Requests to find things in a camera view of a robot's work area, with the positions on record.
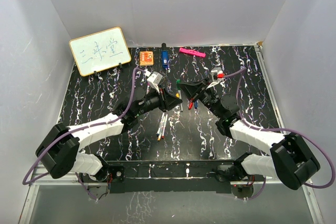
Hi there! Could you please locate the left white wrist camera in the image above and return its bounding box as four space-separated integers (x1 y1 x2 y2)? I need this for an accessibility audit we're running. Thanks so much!
147 72 163 89

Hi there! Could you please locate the white pen yellow tip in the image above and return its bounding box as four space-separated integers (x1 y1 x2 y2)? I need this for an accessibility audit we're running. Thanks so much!
157 113 167 141

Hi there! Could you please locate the small whiteboard with wooden frame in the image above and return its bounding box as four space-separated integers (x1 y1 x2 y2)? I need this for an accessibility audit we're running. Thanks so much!
69 27 131 77

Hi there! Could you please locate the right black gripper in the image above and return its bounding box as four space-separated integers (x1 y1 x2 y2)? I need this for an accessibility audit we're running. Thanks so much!
177 78 223 119

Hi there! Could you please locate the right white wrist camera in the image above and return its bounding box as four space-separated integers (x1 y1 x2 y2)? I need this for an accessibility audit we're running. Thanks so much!
209 67 224 87

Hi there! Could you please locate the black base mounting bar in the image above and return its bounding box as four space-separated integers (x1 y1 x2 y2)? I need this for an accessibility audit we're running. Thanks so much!
78 159 263 195

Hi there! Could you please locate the white pen blue tip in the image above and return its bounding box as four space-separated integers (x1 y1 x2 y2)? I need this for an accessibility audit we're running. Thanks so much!
156 112 165 136

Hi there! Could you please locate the orange mini notebook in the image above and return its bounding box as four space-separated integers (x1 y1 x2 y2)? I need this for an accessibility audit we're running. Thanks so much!
139 51 154 66

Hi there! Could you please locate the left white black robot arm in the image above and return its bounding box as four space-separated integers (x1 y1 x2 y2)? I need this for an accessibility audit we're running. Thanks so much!
35 88 182 182

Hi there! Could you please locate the green pen cap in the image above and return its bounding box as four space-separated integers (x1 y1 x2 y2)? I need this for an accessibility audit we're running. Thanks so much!
176 79 181 90

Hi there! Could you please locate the pink plastic clip bar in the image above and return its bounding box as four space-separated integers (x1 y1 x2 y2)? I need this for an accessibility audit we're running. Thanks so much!
179 48 206 58

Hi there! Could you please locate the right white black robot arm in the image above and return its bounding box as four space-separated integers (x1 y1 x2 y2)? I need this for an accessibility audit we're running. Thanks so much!
177 79 320 190

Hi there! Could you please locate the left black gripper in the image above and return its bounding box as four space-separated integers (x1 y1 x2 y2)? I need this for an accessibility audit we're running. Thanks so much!
134 84 181 116

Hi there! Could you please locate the white pen red tip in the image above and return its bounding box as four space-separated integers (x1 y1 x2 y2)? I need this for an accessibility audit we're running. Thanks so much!
161 114 168 139

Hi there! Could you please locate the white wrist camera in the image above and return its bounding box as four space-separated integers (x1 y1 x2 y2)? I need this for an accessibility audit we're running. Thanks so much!
147 72 163 89
209 67 224 87

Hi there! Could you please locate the red pen cap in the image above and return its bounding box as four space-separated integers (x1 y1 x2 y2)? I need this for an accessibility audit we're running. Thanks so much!
188 102 193 110

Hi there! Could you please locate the aluminium frame rail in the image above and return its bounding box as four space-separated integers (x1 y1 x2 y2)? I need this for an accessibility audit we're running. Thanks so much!
20 166 324 223

